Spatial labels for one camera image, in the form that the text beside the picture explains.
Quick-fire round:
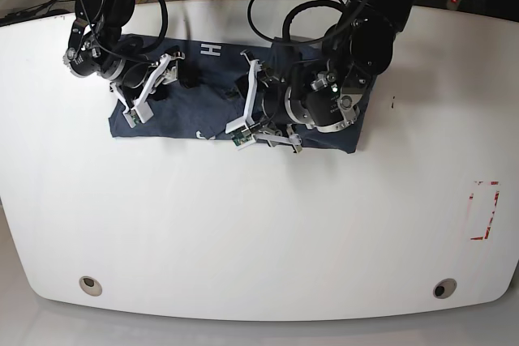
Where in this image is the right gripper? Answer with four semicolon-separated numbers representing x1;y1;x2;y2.
119;60;203;99

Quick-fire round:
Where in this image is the right table cable grommet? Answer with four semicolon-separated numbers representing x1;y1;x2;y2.
432;278;457;300

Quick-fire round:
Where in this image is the red tape rectangle marking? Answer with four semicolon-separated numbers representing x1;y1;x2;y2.
466;181;500;241

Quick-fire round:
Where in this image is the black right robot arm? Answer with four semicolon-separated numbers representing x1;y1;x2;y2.
64;0;169;100

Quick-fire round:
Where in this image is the left table cable grommet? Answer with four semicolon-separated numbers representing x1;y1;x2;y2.
79;276;102;297

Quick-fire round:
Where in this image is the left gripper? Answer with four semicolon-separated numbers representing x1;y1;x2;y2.
230;74;297;127

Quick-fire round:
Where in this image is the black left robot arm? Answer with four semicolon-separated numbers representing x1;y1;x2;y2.
225;0;416;143

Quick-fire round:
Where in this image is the table cable grommet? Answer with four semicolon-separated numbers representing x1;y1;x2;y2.
432;278;457;300
79;276;102;297

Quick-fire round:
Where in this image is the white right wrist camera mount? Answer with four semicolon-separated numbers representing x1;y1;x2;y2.
109;48;186;128

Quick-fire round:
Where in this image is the dark blue T-shirt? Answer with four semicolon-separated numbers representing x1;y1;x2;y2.
109;41;375;153

